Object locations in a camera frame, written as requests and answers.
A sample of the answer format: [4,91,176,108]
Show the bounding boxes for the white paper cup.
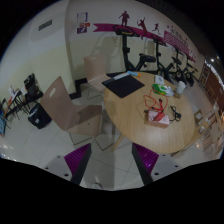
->
[175,81,186,95]

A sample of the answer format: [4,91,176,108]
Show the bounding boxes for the black exercise bike left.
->
[112,24,157,74]

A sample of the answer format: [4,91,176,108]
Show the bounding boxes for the black exercise bike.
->
[112,24,157,74]
[173,57,194,86]
[151,34,175,84]

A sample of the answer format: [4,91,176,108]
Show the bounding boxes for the black exercise bike middle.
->
[151,34,175,84]

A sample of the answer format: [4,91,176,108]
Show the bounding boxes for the black bag on table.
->
[24,74,39,96]

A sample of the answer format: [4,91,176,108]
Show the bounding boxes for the green white package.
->
[152,83,174,97]

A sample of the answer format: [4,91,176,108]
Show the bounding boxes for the beige plywood chair far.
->
[83,53,108,97]

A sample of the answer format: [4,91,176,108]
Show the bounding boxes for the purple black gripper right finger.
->
[132,143,159,185]

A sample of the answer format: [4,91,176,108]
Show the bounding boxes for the wooden power strip box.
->
[145,110,170,129]

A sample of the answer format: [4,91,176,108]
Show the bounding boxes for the black desk mat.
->
[103,75,144,98]

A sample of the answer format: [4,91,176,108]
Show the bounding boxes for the black cable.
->
[169,105,183,122]

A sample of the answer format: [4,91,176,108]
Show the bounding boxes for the black side table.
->
[4,90,44,118]

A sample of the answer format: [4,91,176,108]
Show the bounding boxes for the round wooden table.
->
[104,72,195,154]

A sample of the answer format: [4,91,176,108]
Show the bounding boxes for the white card stand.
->
[155,75,164,85]

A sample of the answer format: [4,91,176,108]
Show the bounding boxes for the blue orange pen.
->
[127,71,141,77]

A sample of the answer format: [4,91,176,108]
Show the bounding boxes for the wall posters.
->
[77,12,90,34]

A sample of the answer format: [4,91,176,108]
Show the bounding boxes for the orange cable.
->
[143,87,167,112]

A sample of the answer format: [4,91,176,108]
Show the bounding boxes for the black exercise bike right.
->
[173,57,194,86]

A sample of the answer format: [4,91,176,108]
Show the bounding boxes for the red charger plug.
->
[153,112,165,121]

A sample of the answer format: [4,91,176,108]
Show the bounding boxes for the black bin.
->
[28,103,51,129]

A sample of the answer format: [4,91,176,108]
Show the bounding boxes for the beige plywood chair near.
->
[40,76,102,137]

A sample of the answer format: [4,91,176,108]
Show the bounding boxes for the beige plywood chair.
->
[83,53,108,97]
[40,76,102,137]

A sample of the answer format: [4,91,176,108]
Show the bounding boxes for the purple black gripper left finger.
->
[64,143,92,185]

